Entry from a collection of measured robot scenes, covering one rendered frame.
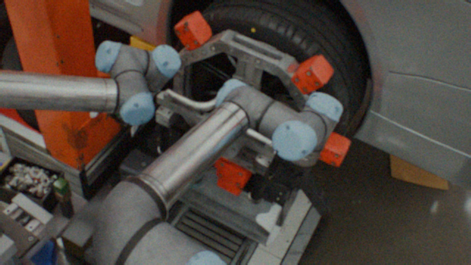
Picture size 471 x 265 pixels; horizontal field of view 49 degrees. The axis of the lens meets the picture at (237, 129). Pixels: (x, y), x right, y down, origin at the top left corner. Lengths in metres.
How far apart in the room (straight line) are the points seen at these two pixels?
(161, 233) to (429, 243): 2.06
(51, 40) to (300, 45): 0.71
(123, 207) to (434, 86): 1.12
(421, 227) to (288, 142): 1.82
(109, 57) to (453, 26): 0.91
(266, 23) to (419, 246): 1.48
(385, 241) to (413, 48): 1.24
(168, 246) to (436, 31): 1.05
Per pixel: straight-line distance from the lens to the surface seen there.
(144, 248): 0.76
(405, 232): 2.69
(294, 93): 1.57
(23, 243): 1.54
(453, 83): 1.66
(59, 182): 1.82
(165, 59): 1.28
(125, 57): 1.24
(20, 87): 1.10
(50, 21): 1.51
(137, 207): 0.81
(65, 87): 1.12
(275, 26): 1.58
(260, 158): 1.51
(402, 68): 1.67
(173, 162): 0.88
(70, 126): 1.81
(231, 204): 2.27
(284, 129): 0.98
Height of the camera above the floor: 2.14
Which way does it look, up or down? 49 degrees down
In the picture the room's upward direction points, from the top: 10 degrees clockwise
